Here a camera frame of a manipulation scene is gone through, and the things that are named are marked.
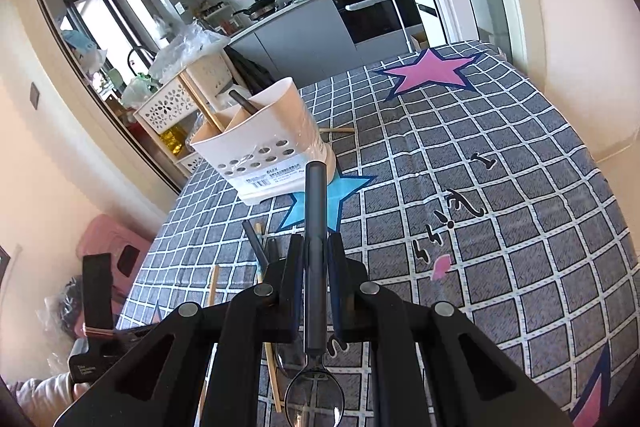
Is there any pink plastic stool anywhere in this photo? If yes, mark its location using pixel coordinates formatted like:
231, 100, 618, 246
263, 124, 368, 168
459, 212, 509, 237
76, 215, 151, 323

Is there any chopstick behind caddy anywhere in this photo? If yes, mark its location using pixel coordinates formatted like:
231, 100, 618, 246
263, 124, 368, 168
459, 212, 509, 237
319, 127, 356, 134

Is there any grey checked tablecloth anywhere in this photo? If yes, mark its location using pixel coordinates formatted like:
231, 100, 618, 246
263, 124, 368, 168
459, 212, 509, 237
117, 42, 639, 426

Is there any beige flower pattern shelf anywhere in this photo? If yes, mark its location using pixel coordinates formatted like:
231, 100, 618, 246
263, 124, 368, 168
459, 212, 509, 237
134, 52, 236, 178

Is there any black wok pan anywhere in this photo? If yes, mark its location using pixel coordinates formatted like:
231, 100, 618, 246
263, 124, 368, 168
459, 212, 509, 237
234, 0, 278, 22

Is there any blue patterned chopstick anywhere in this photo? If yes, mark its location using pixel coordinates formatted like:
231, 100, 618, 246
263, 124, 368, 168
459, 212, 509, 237
253, 221, 267, 280

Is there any black built-in oven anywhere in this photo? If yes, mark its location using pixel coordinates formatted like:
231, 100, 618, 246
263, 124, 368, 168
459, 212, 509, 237
332, 0, 422, 44

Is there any black handled spoon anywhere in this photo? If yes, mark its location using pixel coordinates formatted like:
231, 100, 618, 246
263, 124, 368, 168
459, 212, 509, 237
284, 161, 345, 426

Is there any white utensil holder caddy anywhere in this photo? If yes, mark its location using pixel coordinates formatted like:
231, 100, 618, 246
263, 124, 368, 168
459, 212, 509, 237
192, 77, 336, 206

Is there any clear plastic bag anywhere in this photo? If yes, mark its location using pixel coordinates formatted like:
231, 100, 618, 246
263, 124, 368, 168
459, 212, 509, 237
148, 20, 230, 84

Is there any wooden chopstick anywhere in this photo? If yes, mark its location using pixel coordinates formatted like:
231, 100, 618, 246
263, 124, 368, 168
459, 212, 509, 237
264, 343, 282, 413
198, 265, 220, 426

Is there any black handled utensil in caddy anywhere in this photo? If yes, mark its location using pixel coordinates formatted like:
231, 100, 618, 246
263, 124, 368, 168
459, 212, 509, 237
229, 90, 258, 115

